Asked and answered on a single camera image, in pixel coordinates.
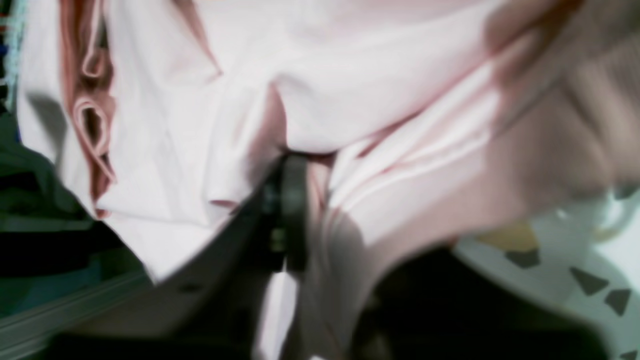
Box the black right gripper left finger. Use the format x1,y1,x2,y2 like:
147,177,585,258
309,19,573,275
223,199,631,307
50,153,309,360

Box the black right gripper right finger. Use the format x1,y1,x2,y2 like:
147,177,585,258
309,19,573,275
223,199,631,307
350,249,608,360

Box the pink T-shirt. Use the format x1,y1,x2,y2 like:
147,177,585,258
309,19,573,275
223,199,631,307
16,0,639,360

